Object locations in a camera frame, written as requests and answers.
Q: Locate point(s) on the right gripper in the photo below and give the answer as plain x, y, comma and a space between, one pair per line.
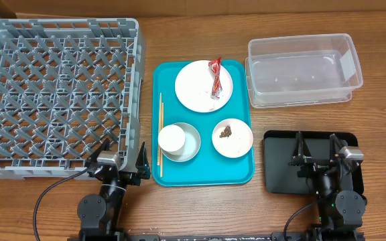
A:
317, 164

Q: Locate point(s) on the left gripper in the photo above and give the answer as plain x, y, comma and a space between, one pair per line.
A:
142, 168

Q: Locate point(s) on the white cup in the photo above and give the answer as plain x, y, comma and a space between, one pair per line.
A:
174, 139

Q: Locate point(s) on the grey shallow bowl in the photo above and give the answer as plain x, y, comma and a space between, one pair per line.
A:
191, 147

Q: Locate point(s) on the small pink bowl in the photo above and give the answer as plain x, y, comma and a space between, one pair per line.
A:
238, 144

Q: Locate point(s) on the brown food scrap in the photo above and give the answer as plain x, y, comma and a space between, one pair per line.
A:
227, 132

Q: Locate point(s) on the large white plate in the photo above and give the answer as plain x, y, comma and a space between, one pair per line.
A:
193, 87

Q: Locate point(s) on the red snack wrapper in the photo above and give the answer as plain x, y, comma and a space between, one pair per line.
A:
215, 66

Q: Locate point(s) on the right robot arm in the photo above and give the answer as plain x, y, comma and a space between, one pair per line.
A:
340, 207

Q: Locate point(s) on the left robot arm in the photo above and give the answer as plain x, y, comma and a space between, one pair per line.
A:
99, 213

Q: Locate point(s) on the black food waste tray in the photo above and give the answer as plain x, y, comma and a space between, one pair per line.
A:
278, 146

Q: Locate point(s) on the clear plastic waste bin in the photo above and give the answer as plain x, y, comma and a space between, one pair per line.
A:
302, 70

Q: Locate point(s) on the wooden chopstick right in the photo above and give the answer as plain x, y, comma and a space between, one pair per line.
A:
161, 139

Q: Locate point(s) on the teal serving tray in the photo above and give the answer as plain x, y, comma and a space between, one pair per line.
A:
207, 167

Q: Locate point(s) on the grey plastic dish rack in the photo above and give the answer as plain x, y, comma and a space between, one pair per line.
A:
66, 87

